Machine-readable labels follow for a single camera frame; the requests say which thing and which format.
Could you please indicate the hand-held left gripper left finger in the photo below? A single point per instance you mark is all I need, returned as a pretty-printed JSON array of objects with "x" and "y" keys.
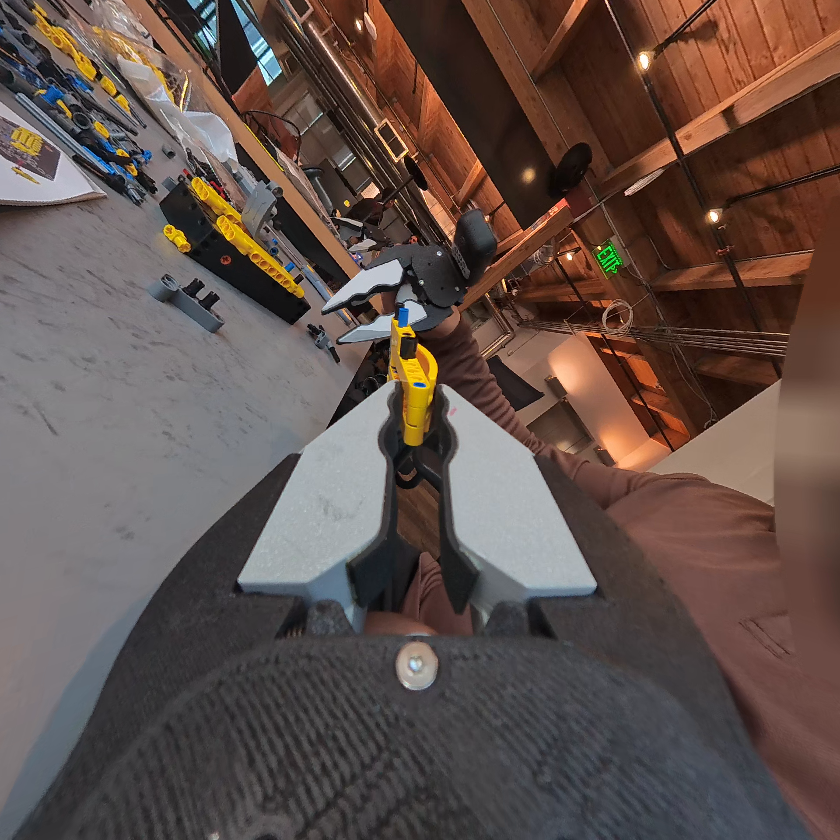
[{"x": 315, "y": 518}]

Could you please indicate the green exit sign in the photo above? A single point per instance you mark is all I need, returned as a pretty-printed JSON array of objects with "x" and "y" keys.
[{"x": 609, "y": 257}]

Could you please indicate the red black small bricks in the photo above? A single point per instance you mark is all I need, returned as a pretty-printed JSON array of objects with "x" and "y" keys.
[{"x": 207, "y": 170}]

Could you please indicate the clear plastic bags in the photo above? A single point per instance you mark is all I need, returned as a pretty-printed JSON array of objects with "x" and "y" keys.
[{"x": 141, "y": 59}]

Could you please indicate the black yellow brick block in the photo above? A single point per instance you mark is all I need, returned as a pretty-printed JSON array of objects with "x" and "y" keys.
[{"x": 229, "y": 256}]

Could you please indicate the small yellow connector brick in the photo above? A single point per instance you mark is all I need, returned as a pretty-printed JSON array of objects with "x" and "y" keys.
[{"x": 177, "y": 237}]

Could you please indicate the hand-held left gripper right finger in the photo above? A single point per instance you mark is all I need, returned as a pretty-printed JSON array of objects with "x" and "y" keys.
[{"x": 518, "y": 518}]

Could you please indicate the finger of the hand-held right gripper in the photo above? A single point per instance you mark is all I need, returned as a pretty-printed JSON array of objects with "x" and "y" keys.
[
  {"x": 367, "y": 330},
  {"x": 371, "y": 282}
]

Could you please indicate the person's right forearm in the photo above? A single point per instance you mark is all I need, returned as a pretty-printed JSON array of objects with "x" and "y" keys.
[{"x": 472, "y": 374}]

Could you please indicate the white plastic bag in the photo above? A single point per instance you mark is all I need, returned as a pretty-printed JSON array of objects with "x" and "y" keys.
[{"x": 203, "y": 134}]

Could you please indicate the pile of small bricks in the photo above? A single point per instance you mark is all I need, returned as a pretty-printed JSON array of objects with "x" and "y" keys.
[{"x": 72, "y": 98}]

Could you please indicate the black round pendant lamp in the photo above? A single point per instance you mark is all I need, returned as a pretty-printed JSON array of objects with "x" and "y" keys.
[{"x": 571, "y": 169}]

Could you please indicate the tall wooden pillar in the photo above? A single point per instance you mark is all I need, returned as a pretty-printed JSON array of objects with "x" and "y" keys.
[{"x": 525, "y": 253}]

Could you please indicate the yellow brick assembly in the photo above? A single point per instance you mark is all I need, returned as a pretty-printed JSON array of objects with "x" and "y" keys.
[{"x": 413, "y": 387}]

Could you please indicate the wooden-edged background table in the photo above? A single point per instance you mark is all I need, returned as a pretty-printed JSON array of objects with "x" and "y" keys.
[{"x": 282, "y": 170}]

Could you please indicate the grey curved brick panel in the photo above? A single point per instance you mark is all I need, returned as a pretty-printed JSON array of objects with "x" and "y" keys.
[{"x": 262, "y": 207}]

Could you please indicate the black white device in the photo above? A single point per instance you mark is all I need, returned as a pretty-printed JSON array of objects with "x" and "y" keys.
[{"x": 354, "y": 233}]

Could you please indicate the open instruction booklet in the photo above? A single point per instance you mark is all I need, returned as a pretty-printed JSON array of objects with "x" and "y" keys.
[{"x": 39, "y": 164}]

